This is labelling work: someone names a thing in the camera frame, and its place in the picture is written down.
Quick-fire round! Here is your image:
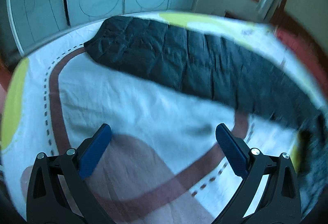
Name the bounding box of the red pillow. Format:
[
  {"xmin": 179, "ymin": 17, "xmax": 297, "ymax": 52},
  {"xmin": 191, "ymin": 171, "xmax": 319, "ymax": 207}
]
[{"xmin": 274, "ymin": 28, "xmax": 327, "ymax": 97}]

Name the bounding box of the patterned white bed sheet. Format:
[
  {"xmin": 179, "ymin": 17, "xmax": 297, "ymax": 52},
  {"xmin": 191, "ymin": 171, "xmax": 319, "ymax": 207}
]
[{"xmin": 1, "ymin": 12, "xmax": 327, "ymax": 223}]

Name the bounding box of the black quilted puffer jacket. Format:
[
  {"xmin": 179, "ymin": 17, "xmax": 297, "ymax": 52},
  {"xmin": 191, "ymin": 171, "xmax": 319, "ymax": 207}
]
[{"xmin": 84, "ymin": 16, "xmax": 327, "ymax": 215}]

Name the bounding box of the wooden nightstand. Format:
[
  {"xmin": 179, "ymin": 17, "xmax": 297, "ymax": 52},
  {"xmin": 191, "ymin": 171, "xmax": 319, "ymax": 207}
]
[{"xmin": 224, "ymin": 11, "xmax": 260, "ymax": 23}]

